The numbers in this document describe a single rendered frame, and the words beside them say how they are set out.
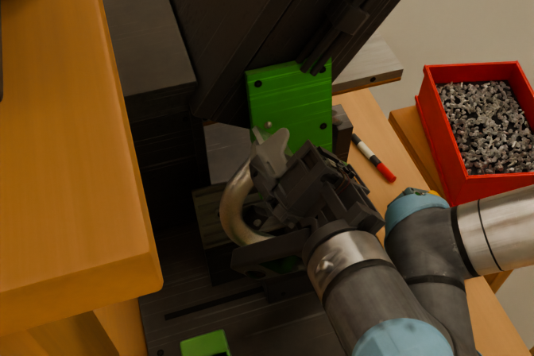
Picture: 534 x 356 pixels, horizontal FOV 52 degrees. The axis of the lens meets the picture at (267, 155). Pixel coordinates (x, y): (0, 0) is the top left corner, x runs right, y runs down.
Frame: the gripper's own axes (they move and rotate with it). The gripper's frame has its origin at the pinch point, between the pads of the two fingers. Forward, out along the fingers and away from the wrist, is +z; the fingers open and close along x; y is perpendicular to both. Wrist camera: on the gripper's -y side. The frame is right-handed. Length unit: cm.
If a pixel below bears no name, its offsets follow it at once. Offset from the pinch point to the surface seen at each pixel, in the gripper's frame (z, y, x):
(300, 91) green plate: 5.8, 8.0, -1.7
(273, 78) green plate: 5.8, 7.5, 2.8
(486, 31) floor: 160, 52, -168
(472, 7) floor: 178, 58, -167
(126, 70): 15.5, -4.5, 15.7
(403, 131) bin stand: 38, 7, -52
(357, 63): 21.1, 14.0, -17.0
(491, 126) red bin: 25, 20, -58
